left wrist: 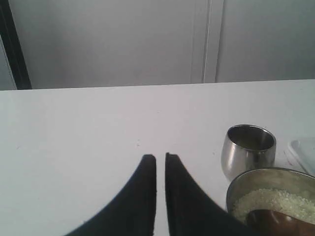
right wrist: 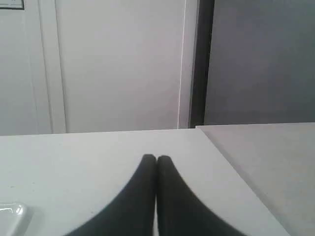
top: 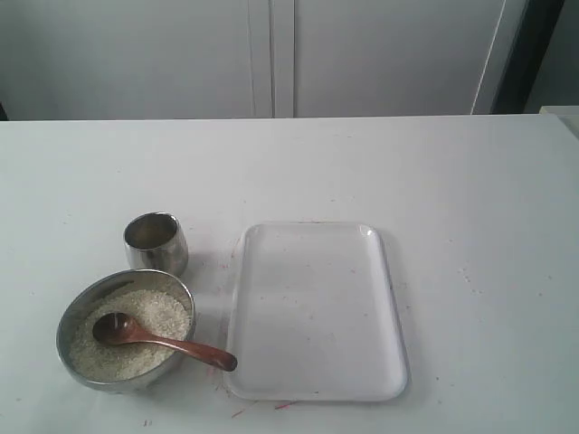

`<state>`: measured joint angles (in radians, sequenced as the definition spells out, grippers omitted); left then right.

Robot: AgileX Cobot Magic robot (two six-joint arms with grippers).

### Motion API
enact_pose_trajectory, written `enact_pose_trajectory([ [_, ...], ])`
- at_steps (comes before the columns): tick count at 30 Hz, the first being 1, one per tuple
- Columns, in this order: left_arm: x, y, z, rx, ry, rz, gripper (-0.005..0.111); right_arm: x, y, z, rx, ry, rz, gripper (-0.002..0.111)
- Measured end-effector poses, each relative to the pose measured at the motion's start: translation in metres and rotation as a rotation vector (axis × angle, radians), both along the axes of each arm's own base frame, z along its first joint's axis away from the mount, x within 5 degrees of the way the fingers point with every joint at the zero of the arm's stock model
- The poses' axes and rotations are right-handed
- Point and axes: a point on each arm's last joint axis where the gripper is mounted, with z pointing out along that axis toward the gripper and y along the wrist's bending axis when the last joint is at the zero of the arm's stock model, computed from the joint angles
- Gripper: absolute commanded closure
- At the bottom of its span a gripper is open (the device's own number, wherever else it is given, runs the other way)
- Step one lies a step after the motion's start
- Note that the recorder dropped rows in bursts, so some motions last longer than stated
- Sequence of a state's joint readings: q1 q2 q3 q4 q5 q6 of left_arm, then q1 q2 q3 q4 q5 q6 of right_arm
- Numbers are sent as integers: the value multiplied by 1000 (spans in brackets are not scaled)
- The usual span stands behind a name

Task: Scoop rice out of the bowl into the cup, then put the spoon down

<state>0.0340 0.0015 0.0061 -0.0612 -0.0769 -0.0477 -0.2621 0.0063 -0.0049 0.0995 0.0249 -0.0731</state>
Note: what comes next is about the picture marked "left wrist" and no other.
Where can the steel bowl of rice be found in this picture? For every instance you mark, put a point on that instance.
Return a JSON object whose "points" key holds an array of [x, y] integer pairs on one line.
{"points": [[279, 189]]}

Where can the white cabinet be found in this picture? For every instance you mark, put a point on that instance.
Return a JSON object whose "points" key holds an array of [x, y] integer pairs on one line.
{"points": [[102, 43]]}

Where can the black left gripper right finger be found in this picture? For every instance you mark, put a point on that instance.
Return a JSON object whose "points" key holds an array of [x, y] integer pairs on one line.
{"points": [[190, 211]]}

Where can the white plastic tray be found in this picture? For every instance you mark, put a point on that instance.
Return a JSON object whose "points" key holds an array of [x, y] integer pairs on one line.
{"points": [[303, 150]]}

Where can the small steel cup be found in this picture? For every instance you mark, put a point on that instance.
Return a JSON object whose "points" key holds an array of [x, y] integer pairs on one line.
{"points": [[247, 147]]}

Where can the brown wooden spoon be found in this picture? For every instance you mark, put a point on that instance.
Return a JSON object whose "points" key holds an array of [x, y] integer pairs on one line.
{"points": [[273, 223]]}

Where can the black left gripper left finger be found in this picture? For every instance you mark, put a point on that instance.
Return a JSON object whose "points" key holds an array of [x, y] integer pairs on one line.
{"points": [[132, 211]]}

